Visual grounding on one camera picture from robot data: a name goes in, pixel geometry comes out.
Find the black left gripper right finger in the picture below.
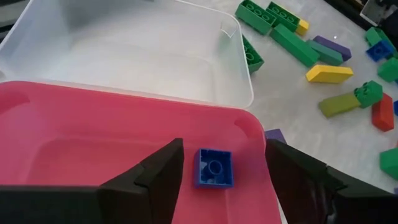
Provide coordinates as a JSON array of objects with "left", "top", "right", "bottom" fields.
[{"left": 264, "top": 138, "right": 398, "bottom": 224}]

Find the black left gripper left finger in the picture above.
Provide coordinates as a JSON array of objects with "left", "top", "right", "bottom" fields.
[{"left": 0, "top": 138, "right": 185, "bottom": 224}]

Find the yellow long toy block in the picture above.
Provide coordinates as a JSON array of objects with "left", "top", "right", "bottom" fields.
[
  {"left": 305, "top": 64, "right": 354, "bottom": 84},
  {"left": 294, "top": 19, "right": 310, "bottom": 36}
]

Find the blue small toy block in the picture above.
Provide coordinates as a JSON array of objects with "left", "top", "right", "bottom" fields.
[
  {"left": 366, "top": 39, "right": 395, "bottom": 62},
  {"left": 194, "top": 148, "right": 234, "bottom": 189}
]

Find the pink plastic bin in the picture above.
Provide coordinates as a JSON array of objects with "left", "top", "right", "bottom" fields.
[{"left": 0, "top": 80, "right": 282, "bottom": 224}]

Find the olive long toy block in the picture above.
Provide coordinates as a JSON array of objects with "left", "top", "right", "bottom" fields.
[{"left": 318, "top": 92, "right": 361, "bottom": 118}]

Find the green small toy block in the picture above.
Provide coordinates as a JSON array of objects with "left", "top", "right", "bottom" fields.
[{"left": 353, "top": 80, "right": 384, "bottom": 109}]

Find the purple long toy block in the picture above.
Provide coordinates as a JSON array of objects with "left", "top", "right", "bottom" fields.
[{"left": 312, "top": 35, "right": 353, "bottom": 62}]

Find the white box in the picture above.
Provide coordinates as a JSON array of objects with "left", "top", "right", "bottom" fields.
[{"left": 359, "top": 0, "right": 389, "bottom": 27}]

